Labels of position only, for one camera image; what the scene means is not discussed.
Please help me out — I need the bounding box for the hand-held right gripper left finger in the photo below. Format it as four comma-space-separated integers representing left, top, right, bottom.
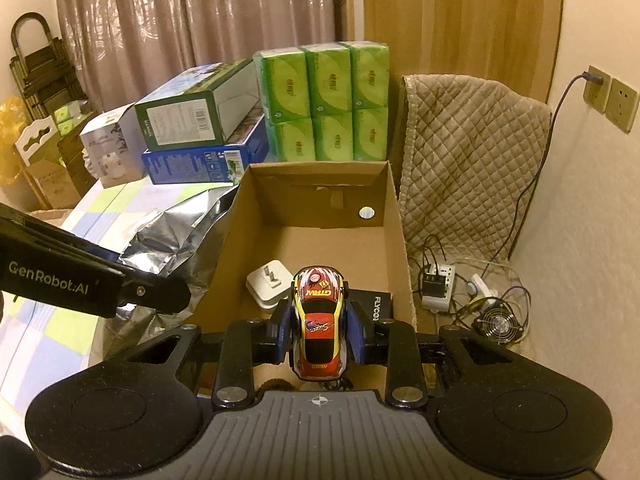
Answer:
120, 305, 296, 408

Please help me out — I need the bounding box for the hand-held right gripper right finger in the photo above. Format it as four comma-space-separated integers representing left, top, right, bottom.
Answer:
346, 301, 506, 408

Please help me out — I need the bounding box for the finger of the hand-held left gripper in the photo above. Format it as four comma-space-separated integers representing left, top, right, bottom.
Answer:
117, 260, 193, 317

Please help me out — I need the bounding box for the red yellow toy car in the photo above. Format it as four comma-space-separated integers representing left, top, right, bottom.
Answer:
289, 266, 349, 383

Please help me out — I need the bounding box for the white power adapter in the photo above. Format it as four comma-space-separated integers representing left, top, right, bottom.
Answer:
246, 260, 293, 313

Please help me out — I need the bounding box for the silver foil bag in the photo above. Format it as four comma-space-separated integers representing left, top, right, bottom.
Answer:
102, 187, 241, 346

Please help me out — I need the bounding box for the cardboard box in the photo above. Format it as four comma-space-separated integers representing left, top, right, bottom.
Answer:
182, 160, 418, 391

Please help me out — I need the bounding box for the black product box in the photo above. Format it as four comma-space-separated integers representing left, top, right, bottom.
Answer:
345, 288, 396, 326

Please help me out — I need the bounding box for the checked bed sheet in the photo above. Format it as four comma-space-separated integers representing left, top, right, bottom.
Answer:
0, 180, 236, 411

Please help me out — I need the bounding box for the black plug-in charger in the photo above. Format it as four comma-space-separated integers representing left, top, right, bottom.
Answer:
422, 270, 444, 299

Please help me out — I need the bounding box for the white power strip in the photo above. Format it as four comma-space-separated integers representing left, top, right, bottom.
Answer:
420, 262, 458, 313

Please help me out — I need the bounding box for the brown carton with tissue packs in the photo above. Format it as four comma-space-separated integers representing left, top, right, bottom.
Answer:
54, 100, 99, 183

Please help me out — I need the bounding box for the white humidifier carton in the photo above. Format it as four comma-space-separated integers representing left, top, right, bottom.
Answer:
79, 102, 146, 190

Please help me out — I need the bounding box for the blue printed carton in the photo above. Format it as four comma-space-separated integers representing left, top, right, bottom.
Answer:
141, 112, 268, 186

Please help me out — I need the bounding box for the yellow plastic bag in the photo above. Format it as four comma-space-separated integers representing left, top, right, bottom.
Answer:
0, 97, 31, 188

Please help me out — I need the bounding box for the small black fan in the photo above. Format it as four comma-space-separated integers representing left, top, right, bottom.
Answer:
472, 297, 526, 346

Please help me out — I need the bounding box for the green printed carton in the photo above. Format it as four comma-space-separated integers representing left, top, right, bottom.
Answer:
134, 59, 261, 150

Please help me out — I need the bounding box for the beige quilted cloth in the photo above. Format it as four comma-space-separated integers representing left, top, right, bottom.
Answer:
401, 74, 553, 261

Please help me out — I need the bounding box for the folding step ladder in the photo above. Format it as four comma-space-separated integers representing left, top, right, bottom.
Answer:
9, 12, 96, 116

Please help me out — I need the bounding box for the bundle of green tissue packs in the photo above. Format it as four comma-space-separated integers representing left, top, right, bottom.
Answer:
252, 40, 391, 163

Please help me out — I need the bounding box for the beige patterned curtain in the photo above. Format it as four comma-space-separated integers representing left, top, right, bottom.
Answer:
52, 0, 351, 116

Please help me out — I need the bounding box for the wooden wardrobe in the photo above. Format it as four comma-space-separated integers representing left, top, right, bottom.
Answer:
361, 0, 563, 106

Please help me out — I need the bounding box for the white plug with cable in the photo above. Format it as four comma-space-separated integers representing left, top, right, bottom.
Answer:
467, 272, 501, 302

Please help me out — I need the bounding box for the beige wall socket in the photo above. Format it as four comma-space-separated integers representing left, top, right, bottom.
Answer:
605, 77, 640, 133
582, 65, 612, 113

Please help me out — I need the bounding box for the purple power cable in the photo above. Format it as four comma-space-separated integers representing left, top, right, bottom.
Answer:
505, 72, 602, 261

